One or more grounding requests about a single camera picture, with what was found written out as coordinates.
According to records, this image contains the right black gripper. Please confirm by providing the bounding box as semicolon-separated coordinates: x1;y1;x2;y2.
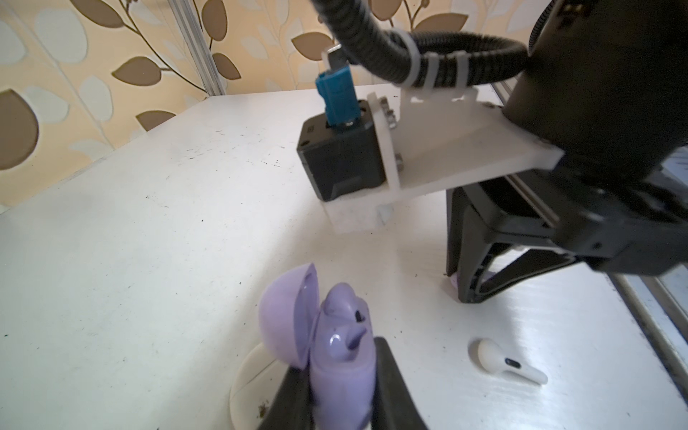
445;170;687;304

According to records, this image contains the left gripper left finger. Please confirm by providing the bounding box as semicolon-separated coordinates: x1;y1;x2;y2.
258;367;314;430

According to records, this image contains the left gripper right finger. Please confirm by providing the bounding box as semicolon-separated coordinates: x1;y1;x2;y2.
372;337;428;430

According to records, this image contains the purple earbud charging case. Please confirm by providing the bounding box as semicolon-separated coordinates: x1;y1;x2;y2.
258;263;376;429

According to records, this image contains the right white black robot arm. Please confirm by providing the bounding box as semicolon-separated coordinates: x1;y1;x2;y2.
297;1;687;304

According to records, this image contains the white earbud charging case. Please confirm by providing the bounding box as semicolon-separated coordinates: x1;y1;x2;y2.
229;343;288;430

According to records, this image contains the white earbud right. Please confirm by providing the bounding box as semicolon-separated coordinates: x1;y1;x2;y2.
478;339;548;385

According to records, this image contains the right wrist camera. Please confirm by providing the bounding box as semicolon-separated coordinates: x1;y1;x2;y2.
297;66;386;202

